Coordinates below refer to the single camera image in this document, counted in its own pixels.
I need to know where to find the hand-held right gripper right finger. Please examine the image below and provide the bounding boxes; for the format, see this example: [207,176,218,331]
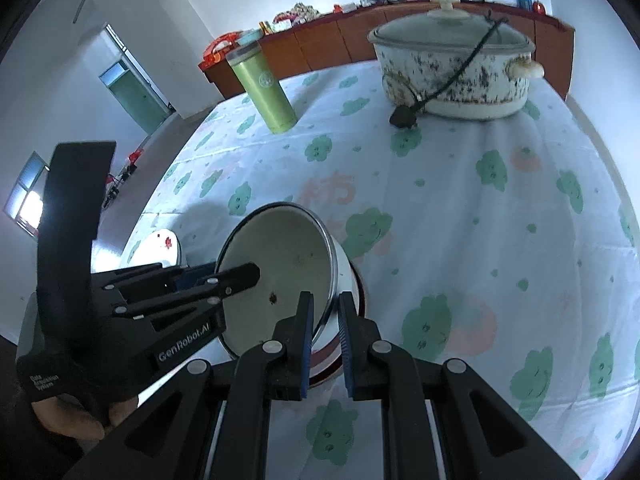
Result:
[337,291,581,480]

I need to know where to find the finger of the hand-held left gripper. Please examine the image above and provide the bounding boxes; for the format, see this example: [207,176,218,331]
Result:
[102,262,262,332]
[91,259,218,289]

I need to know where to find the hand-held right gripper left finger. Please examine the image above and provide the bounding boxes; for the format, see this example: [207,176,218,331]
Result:
[65,291,316,480]

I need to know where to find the red rimmed bowl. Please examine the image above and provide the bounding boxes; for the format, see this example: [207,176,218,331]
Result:
[306,259,369,389]

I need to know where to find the white enamel bowl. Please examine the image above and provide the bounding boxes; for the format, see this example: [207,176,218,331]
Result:
[215,202,361,361]

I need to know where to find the person's left forearm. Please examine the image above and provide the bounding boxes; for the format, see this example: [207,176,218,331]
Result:
[0,392,86,480]

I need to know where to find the person's left hand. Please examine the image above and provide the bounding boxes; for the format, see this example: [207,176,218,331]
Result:
[31,392,141,442]

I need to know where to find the window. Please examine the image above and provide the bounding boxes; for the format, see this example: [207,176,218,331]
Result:
[3,151,52,237]

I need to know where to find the white tablecloth green prints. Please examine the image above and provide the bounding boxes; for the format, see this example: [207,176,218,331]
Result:
[120,57,637,480]

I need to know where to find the green door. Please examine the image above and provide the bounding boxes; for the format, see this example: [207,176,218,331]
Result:
[98,57,169,134]

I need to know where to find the green tumbler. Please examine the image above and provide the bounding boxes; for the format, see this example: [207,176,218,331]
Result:
[225,41,299,135]

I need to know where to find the brown wooden cabinet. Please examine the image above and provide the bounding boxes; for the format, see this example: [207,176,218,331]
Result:
[198,0,576,102]

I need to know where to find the fluorescent tube light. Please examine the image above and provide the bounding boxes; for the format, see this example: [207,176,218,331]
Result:
[72,0,99,24]

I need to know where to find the pile of packets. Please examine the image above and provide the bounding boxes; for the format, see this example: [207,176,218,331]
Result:
[271,2,322,29]

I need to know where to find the white speckled electric pot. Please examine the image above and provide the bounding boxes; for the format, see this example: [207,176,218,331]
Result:
[372,35,545,121]

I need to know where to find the glass pot lid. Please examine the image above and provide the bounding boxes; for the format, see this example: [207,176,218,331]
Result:
[368,0,536,57]

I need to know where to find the red and black frame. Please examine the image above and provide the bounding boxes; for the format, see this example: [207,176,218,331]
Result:
[101,149,144,209]

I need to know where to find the black power cable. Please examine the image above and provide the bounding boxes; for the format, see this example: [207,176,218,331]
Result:
[389,9,509,129]

